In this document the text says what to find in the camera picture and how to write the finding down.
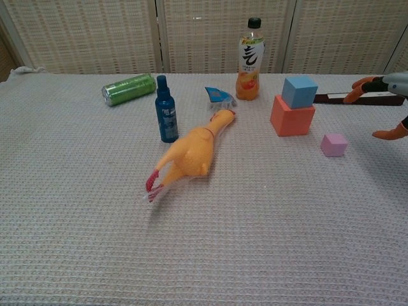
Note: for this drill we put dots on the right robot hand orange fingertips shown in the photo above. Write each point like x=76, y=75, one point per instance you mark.
x=392, y=84

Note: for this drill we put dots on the blue foam cube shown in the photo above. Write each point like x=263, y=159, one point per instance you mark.
x=299, y=92

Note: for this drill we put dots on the small pink foam cube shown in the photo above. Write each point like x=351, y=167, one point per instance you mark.
x=333, y=145

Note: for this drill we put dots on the large orange foam cube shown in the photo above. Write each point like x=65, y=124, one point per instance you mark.
x=288, y=121

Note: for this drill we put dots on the orange juice bottle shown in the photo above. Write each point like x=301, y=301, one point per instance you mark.
x=250, y=71

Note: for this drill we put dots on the blue plastic snack packet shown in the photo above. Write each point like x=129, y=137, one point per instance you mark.
x=217, y=94

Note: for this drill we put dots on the woven folding screen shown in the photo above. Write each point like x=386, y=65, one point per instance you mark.
x=204, y=35

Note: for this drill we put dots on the yellow rubber chicken toy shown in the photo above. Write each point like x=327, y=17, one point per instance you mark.
x=191, y=150

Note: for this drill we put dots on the white waffle-weave tablecloth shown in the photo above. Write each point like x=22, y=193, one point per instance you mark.
x=204, y=207

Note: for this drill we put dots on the blue spray bottle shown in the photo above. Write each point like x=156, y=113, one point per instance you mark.
x=166, y=114

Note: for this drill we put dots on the green drink can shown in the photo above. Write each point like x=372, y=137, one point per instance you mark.
x=128, y=89

